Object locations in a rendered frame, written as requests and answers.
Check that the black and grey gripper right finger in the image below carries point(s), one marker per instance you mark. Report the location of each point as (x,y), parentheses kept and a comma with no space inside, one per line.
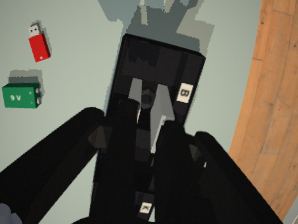
(177,191)

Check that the red usb stick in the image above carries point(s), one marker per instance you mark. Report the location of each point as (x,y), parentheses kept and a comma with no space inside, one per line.
(38,44)

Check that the black rack of three bins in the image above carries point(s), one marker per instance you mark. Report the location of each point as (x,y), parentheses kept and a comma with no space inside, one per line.
(150,61)

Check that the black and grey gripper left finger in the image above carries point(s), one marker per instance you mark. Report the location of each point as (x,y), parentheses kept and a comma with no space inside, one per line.
(32,184)

